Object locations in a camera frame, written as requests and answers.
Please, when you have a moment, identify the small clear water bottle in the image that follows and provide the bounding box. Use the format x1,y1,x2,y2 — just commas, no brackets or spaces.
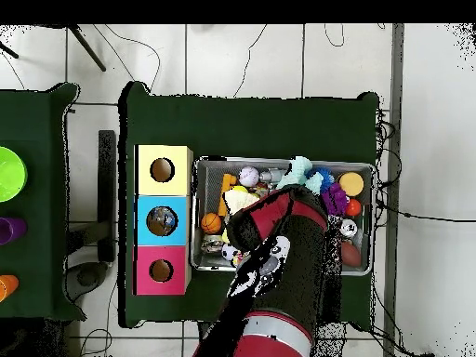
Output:
147,206,178,236

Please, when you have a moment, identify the brown toy football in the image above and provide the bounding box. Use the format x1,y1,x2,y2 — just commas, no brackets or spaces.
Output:
340,241,363,269

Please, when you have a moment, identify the silver mesh bin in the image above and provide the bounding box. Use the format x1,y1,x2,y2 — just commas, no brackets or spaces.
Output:
190,157,376,277

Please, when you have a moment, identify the wooden box with three holes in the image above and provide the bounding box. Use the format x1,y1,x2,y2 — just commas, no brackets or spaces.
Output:
133,144,194,297

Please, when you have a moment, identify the cream waffle cloth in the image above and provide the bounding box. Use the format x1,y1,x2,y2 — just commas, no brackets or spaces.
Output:
223,190,261,218

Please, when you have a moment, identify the white toy baseball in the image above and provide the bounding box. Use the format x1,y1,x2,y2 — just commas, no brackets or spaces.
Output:
237,165,260,188

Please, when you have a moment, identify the orange toy basketball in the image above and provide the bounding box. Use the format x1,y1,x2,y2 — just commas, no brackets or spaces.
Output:
200,212,223,235

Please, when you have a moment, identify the mint waffle cloth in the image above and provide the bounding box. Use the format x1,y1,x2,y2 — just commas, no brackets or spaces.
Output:
276,155,324,195

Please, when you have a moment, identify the purple spiky rubber toy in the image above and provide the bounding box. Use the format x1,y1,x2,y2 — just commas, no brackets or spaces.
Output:
321,182,350,217

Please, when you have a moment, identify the black tripod leg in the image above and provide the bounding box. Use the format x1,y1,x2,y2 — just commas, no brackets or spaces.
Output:
67,24,108,73

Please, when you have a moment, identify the dark green side tablecloth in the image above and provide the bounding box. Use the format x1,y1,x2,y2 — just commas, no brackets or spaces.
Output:
0,82,87,323

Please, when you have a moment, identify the bright green bowl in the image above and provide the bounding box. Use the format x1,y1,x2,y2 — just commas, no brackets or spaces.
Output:
0,145,29,204

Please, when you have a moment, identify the purple plastic cup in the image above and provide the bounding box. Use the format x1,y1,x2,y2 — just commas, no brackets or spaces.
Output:
0,217,28,245

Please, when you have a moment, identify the orange plastic cup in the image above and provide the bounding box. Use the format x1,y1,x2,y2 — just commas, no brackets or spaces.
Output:
0,274,20,303

